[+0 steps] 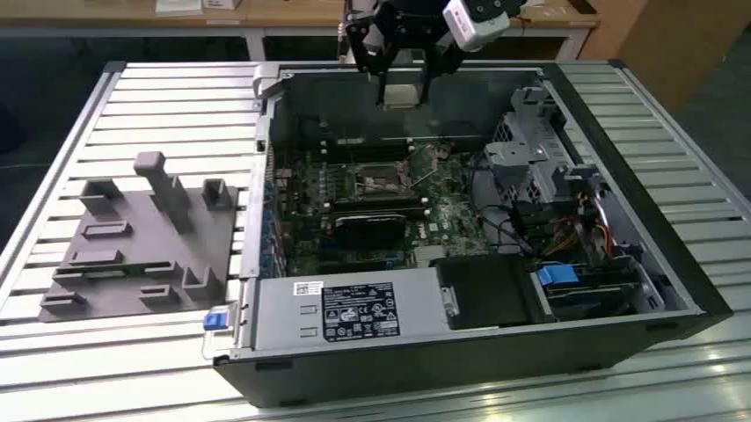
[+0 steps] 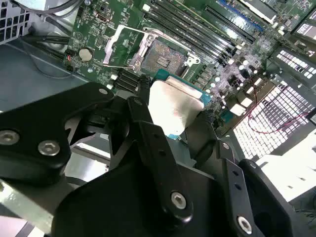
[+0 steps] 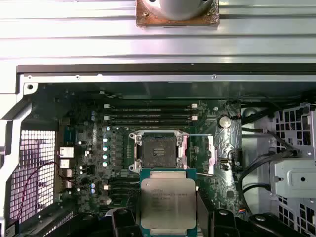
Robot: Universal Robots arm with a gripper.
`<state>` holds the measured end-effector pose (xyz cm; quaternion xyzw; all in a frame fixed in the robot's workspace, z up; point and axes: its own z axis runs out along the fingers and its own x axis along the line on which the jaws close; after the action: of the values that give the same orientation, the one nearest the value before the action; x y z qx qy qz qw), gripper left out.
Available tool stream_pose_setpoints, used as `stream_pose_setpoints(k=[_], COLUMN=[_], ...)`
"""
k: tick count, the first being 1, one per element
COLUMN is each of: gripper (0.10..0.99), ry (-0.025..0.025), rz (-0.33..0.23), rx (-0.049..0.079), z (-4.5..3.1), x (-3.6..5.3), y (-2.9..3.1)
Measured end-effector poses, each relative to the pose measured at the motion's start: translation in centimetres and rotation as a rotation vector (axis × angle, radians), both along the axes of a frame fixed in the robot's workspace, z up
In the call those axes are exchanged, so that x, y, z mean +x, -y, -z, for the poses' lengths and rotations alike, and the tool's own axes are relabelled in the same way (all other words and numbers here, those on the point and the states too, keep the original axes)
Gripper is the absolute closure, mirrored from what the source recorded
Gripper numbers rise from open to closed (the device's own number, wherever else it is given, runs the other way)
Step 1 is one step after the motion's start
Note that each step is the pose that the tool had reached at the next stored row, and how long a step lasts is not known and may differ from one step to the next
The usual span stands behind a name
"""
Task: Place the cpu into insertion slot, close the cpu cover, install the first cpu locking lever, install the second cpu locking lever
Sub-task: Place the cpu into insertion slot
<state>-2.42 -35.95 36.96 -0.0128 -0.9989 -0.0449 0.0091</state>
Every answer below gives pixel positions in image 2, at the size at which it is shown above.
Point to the metal socket cover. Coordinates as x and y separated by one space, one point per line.
109 48

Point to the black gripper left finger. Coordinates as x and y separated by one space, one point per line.
32 128

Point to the silver CPU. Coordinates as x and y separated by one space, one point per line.
172 106

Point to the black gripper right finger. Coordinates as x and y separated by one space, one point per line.
230 168

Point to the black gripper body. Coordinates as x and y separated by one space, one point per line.
111 209

